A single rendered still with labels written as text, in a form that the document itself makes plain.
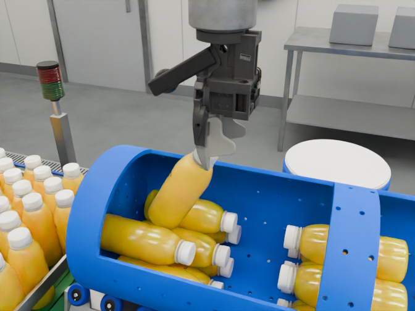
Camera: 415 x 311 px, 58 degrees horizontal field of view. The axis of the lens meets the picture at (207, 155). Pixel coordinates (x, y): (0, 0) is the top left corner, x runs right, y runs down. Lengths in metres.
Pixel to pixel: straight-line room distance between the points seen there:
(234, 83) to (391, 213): 0.41
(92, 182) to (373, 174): 0.72
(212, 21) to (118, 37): 4.00
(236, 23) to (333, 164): 0.67
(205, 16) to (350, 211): 0.33
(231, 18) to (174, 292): 0.40
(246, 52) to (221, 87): 0.06
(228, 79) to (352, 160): 0.66
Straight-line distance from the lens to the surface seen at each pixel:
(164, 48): 4.28
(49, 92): 1.20
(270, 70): 3.95
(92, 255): 0.65
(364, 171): 1.08
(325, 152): 1.14
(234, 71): 0.53
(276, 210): 0.80
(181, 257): 0.66
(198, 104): 0.53
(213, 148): 0.56
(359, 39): 3.04
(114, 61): 4.59
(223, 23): 0.49
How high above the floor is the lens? 1.57
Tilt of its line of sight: 30 degrees down
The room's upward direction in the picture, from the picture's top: straight up
